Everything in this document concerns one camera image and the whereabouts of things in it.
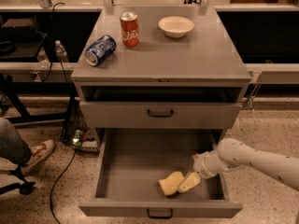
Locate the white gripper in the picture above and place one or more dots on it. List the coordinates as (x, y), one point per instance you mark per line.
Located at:
(200, 166)

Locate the yellow sponge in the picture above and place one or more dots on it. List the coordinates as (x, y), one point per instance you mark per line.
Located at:
(169, 185)

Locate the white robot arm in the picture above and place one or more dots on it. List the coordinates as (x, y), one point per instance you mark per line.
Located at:
(230, 154)

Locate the open grey lower drawer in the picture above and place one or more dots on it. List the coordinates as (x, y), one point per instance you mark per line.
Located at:
(132, 161)

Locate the closed grey upper drawer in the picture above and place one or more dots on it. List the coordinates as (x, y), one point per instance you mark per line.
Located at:
(160, 115)

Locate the grey drawer cabinet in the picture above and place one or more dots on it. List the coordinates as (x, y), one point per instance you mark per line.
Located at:
(200, 67)

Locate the white and red sneaker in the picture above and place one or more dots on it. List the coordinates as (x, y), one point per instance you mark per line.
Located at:
(38, 154)

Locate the white bowl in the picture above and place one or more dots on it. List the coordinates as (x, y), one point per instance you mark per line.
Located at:
(175, 26)

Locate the blue soda can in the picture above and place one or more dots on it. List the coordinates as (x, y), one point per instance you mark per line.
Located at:
(99, 50)

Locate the black chair base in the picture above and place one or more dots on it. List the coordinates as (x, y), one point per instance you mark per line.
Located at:
(25, 188)

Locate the red soda can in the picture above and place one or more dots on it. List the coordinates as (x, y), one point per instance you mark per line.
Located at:
(129, 29)

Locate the clear water bottle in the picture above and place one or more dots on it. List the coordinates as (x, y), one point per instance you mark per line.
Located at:
(61, 52)

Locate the black wire basket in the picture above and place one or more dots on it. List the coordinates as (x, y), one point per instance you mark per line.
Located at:
(76, 132)

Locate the black table frame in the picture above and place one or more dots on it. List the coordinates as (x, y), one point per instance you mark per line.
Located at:
(61, 89)

